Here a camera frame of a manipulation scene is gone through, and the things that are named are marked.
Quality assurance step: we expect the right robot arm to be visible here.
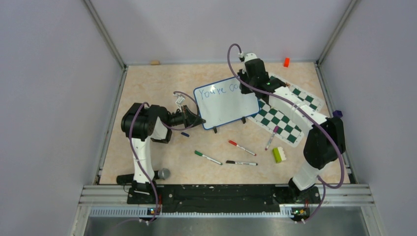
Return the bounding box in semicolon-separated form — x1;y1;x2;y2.
236;57;346;203

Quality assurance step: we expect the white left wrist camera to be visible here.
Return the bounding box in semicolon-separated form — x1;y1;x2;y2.
174;93;185;106

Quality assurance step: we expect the orange red block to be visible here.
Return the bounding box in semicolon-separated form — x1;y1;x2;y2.
283;58;291;67

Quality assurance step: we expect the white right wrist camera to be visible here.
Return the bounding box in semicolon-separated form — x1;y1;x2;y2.
238;52;258;62

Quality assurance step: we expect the blue framed whiteboard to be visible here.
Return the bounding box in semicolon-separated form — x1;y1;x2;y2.
193;77;260;130

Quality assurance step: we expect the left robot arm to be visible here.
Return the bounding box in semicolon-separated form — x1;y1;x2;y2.
116;103;206;203

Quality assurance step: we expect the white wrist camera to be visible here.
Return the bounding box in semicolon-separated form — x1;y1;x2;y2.
238;52;258;62
174;93;185;106

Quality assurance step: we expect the purple marker pen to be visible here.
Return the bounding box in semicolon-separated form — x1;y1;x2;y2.
265;126;279;150

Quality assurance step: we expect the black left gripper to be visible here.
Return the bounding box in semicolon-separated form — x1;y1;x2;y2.
166;105;206;129

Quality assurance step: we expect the green white chessboard mat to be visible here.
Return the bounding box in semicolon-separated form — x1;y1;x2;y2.
249;83;326;148

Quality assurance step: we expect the lime green toy brick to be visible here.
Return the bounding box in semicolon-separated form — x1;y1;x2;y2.
272;147;286;164

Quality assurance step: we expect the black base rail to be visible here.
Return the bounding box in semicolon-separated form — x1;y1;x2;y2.
127;184;320;213

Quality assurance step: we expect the purple block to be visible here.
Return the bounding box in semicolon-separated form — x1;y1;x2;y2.
332;110;343;118

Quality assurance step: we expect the black marker pen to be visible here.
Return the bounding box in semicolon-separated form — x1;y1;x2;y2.
226;160;258;166

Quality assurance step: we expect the small wooden block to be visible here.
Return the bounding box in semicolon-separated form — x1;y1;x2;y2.
149;60;161;65

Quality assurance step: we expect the red marker pen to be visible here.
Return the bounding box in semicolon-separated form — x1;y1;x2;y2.
228;140;257;156

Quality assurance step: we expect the green marker pen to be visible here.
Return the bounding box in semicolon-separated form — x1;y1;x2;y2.
194;150;223;165

